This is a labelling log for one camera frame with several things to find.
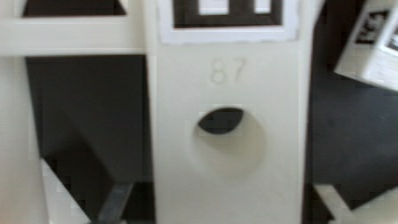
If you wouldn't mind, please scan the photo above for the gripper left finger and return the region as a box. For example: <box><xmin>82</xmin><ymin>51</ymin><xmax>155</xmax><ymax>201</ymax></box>
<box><xmin>89</xmin><ymin>183</ymin><xmax>135</xmax><ymax>224</ymax></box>

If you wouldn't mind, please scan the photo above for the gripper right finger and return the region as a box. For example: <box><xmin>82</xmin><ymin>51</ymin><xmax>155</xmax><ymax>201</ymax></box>
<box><xmin>313</xmin><ymin>184</ymin><xmax>370</xmax><ymax>224</ymax></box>

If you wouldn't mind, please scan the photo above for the white chair back frame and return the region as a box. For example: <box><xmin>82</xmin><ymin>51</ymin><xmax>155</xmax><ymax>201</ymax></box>
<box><xmin>0</xmin><ymin>0</ymin><xmax>325</xmax><ymax>224</ymax></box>

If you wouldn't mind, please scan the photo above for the white chair seat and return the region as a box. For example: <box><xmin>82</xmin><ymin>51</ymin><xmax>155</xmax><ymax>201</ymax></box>
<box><xmin>334</xmin><ymin>0</ymin><xmax>398</xmax><ymax>92</ymax></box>

